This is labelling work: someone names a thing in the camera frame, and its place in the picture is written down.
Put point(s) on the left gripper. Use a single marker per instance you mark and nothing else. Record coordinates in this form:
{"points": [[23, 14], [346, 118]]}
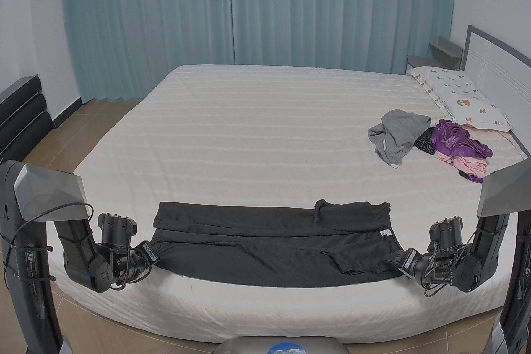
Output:
{"points": [[143, 259]]}

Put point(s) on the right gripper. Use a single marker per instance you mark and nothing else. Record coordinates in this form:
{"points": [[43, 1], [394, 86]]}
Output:
{"points": [[415, 267]]}

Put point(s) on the black long-sleeved top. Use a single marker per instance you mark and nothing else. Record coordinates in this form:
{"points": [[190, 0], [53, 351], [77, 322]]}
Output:
{"points": [[269, 248]]}

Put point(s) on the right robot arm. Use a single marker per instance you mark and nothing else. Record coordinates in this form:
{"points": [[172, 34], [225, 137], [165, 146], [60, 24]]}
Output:
{"points": [[504, 190]]}

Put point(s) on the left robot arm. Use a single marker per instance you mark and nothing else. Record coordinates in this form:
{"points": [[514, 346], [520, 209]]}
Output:
{"points": [[49, 194]]}

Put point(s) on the bed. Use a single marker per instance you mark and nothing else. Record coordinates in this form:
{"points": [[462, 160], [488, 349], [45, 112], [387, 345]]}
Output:
{"points": [[249, 128]]}

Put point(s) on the pink garment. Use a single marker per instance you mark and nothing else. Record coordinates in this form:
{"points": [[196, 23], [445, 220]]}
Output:
{"points": [[468, 165]]}

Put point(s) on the black shiny garment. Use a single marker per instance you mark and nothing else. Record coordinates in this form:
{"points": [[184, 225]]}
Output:
{"points": [[423, 143]]}

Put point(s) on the purple garment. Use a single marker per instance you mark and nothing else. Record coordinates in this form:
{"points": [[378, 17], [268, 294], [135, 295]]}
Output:
{"points": [[450, 136]]}

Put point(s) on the grey garment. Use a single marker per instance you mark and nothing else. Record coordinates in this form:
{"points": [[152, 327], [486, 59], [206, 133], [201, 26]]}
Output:
{"points": [[400, 128]]}

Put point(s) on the white printed pillow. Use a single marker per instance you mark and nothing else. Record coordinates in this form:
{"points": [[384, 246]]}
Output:
{"points": [[460, 95]]}

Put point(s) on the black chest of drawers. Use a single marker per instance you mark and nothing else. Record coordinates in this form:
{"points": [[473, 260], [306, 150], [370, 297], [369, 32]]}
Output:
{"points": [[23, 111]]}

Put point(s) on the grey bedside table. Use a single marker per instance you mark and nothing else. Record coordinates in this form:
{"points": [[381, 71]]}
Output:
{"points": [[439, 53]]}

